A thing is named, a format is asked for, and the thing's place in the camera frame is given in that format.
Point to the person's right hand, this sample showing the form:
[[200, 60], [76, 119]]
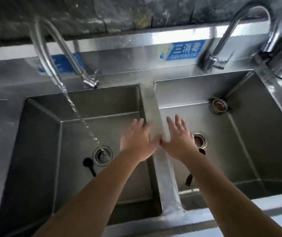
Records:
[[180, 145]]

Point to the person's left hand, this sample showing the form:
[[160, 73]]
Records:
[[136, 145]]

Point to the person's right thumb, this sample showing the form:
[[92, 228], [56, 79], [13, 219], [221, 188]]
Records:
[[165, 144]]

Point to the person's left thumb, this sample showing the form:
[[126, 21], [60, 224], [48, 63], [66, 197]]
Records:
[[156, 143]]

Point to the person's right little finger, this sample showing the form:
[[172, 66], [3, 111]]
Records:
[[190, 132]]

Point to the person's right middle finger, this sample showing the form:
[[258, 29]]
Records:
[[178, 123]]

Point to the person's left middle finger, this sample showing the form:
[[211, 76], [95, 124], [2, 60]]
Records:
[[141, 126]]

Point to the person's right forearm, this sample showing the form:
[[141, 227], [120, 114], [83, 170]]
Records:
[[225, 197]]

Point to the person's left forearm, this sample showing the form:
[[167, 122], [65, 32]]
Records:
[[94, 194]]

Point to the black drain stopper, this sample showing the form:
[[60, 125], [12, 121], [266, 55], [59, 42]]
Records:
[[88, 163], [189, 180]]

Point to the round steel drain strainer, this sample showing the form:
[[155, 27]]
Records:
[[102, 155]]

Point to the stainless steel double sink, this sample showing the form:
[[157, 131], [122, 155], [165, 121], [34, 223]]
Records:
[[249, 145]]

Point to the blue label with droplet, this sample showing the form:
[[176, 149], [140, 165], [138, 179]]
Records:
[[183, 49]]

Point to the blue label sticker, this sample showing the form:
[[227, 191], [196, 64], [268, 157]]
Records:
[[65, 63]]

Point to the chrome gooseneck faucet running water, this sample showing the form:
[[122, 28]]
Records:
[[68, 56]]

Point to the chrome gooseneck faucet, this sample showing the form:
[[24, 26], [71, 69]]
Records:
[[226, 34]]

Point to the chrome tap fitting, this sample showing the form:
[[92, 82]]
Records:
[[281, 56]]

